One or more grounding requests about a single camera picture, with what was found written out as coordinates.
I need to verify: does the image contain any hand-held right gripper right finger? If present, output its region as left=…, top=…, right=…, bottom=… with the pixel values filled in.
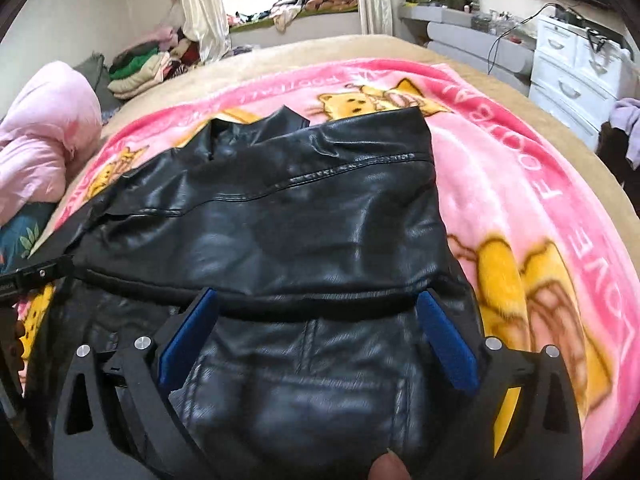
left=416, top=290, right=584, bottom=480

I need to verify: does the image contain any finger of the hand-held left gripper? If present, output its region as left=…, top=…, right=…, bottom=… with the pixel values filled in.
left=0, top=254, right=75, bottom=306

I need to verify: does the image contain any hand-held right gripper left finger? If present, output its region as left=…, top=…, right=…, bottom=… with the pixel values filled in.
left=52, top=287, right=221, bottom=480

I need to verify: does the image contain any black leather jacket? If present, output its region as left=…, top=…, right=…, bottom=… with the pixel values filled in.
left=30, top=105, right=486, bottom=480

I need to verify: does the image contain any pile of folded clothes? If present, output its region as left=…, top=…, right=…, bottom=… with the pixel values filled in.
left=107, top=25, right=201, bottom=101

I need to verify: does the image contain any person's right hand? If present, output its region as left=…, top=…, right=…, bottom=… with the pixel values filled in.
left=369, top=451, right=412, bottom=480

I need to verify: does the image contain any teal leaf-print cloth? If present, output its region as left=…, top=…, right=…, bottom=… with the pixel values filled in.
left=0, top=202, right=58, bottom=273

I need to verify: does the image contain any pink quilt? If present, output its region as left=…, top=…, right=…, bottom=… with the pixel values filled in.
left=0, top=60, right=103, bottom=226

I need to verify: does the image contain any pink printed blanket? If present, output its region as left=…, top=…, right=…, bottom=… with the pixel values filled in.
left=15, top=57, right=640, bottom=480

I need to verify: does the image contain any olive green pillow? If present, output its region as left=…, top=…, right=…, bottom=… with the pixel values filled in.
left=75, top=54, right=121, bottom=111

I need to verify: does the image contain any dark chair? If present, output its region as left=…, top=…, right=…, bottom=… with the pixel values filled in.
left=595, top=122, right=640, bottom=201

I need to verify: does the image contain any light purple cloth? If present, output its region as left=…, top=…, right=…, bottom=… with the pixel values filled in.
left=610, top=97, right=640, bottom=168

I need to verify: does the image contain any white drawer cabinet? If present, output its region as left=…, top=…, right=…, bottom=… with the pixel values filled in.
left=527, top=12, right=636, bottom=151

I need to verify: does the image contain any grey dressing table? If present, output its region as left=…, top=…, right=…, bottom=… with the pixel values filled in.
left=400, top=2, right=538, bottom=91

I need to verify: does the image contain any beige bed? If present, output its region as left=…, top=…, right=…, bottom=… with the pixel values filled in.
left=30, top=34, right=640, bottom=286

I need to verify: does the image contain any black cable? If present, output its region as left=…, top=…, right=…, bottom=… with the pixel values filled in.
left=487, top=2, right=566, bottom=76

